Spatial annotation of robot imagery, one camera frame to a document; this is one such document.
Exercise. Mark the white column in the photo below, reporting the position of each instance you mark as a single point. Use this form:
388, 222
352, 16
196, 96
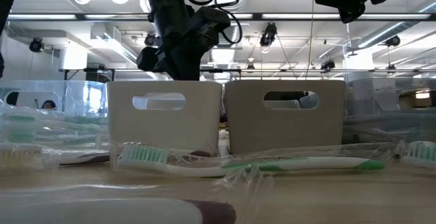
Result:
359, 64
73, 60

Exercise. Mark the white rectangular air duct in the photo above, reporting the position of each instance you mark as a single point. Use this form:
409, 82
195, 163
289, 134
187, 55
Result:
116, 45

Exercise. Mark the smoky brown plastic bin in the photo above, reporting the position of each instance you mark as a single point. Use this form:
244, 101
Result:
371, 125

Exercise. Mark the black overhead light rail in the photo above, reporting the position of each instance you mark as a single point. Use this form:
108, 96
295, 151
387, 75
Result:
306, 16

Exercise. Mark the person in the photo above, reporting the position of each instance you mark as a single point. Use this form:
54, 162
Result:
48, 105

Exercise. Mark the purple toothbrush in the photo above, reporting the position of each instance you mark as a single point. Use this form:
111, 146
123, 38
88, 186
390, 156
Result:
102, 212
85, 157

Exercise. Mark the clear plastic bin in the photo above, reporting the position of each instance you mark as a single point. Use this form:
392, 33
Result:
78, 98

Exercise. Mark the black ceiling camera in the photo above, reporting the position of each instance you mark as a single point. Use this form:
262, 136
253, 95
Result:
268, 35

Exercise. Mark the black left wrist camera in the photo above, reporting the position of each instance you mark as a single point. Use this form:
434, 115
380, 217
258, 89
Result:
207, 21

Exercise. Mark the black ceiling spotlight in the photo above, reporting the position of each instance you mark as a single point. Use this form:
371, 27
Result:
36, 45
327, 65
150, 40
393, 41

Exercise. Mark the green toothbrush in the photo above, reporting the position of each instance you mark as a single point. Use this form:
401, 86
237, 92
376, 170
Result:
81, 120
420, 152
20, 118
306, 164
20, 136

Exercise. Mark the grey plastic bin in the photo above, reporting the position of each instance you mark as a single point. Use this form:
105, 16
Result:
245, 128

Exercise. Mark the black horizontal pipe rail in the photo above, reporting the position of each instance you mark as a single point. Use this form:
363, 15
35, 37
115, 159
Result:
272, 70

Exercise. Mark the white plastic bin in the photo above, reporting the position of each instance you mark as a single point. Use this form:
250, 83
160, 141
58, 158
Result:
204, 125

